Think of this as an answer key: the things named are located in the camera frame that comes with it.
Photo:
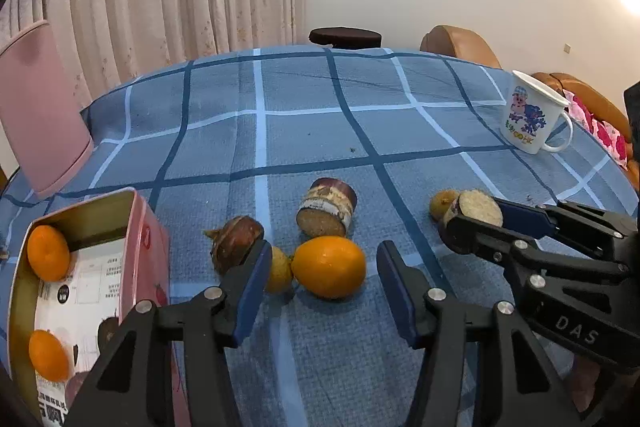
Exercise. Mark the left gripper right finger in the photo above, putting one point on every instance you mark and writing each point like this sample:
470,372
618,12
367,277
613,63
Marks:
516,382

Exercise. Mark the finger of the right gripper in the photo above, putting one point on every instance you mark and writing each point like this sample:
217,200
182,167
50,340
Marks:
500,236
590,231

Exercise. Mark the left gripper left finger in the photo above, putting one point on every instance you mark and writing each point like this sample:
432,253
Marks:
130,384

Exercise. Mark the purple round fruit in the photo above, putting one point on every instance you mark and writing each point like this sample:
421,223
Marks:
73,386

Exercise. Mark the small brown longan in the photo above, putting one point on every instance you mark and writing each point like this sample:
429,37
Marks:
441,202

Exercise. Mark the pink floral cloth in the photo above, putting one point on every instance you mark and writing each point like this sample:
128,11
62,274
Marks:
608,137

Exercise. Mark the printed paper in tin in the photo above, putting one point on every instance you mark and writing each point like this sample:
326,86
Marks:
72,309

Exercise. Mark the brown leather sofa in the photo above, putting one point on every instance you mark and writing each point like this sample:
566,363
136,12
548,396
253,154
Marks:
601,108

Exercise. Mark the white printed enamel mug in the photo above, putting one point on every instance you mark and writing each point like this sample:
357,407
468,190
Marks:
531,112

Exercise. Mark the small yellow-green longan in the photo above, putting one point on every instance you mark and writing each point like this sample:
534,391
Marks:
280,276

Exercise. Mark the pink metal tin box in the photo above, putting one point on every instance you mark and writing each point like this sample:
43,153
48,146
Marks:
122,214

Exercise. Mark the blue plaid tablecloth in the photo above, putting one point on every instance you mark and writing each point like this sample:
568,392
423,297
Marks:
247,133

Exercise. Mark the brown leather chair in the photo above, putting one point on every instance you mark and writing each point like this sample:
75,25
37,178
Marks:
461,43

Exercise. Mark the dark round stool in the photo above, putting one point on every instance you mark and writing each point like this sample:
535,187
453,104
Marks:
346,38

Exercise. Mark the pink electric kettle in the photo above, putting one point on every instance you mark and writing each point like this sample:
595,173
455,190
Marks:
39,115

